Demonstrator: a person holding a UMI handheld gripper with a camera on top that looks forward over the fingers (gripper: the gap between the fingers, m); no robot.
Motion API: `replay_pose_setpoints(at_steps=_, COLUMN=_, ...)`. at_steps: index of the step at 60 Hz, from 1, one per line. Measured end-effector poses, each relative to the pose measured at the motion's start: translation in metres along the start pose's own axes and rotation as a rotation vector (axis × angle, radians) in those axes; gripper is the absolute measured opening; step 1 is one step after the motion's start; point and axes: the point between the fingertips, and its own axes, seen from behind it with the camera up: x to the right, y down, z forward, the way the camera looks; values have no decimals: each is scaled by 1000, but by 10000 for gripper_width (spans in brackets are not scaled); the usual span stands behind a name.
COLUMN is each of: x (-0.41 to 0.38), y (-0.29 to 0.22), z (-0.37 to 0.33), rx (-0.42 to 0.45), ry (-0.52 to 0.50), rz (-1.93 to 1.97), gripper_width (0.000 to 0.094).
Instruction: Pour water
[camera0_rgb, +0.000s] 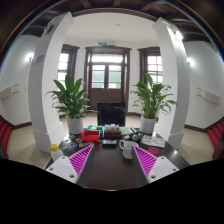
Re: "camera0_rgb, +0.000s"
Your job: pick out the green book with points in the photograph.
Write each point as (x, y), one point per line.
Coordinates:
(125, 130)

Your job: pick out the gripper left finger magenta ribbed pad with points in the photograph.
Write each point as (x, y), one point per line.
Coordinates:
(71, 168)

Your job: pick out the left potted green plant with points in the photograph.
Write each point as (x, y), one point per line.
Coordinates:
(72, 99)

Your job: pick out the white ceramic mug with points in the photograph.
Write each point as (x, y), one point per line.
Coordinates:
(126, 147)

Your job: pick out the wall radiator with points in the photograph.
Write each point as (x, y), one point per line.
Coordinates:
(207, 95)
(9, 91)

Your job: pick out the right white pillar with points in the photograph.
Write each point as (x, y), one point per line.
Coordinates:
(176, 74)

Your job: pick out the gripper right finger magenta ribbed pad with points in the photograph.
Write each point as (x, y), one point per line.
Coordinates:
(154, 168)

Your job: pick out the right potted green plant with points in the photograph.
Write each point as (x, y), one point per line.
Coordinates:
(152, 99)

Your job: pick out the clear bottle with yellow cap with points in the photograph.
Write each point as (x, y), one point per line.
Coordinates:
(55, 152)

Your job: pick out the brown tray with small cups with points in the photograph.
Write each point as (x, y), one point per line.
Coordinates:
(112, 131)

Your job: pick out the right wall radiator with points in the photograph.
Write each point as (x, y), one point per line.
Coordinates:
(207, 95)

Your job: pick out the black flat device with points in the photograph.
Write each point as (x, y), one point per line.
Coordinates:
(109, 143)

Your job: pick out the window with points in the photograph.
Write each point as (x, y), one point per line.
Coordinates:
(151, 63)
(67, 62)

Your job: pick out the green box behind red box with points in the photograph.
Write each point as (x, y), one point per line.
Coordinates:
(93, 127)

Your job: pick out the dark wooden double door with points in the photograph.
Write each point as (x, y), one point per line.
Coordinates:
(107, 74)

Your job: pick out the potted green plant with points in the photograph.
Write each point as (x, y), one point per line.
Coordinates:
(152, 99)
(72, 99)

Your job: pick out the red carpet stairs right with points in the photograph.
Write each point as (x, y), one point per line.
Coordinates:
(215, 133)

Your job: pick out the left window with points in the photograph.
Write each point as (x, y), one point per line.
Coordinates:
(67, 62)

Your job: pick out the red plastic box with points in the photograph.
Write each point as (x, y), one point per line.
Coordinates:
(91, 135)

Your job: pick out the white printed paper sheet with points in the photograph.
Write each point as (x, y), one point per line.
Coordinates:
(153, 141)

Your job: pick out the red round coaster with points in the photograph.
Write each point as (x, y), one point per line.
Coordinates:
(153, 150)

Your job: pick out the black office chair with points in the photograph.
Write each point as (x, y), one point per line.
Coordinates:
(111, 113)

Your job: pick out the grey ball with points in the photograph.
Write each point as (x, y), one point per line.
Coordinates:
(135, 137)
(140, 135)

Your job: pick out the green exit sign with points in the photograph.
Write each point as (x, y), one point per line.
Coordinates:
(102, 43)

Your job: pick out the right window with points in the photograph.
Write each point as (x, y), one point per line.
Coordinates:
(151, 63)

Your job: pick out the left white pillar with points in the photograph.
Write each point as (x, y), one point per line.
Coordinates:
(47, 128)

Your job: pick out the white pillar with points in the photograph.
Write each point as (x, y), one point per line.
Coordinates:
(176, 74)
(47, 128)

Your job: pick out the left wall radiator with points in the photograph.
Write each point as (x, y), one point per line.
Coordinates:
(9, 91)

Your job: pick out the colourful round stickers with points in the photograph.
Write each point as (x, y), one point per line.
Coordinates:
(72, 141)

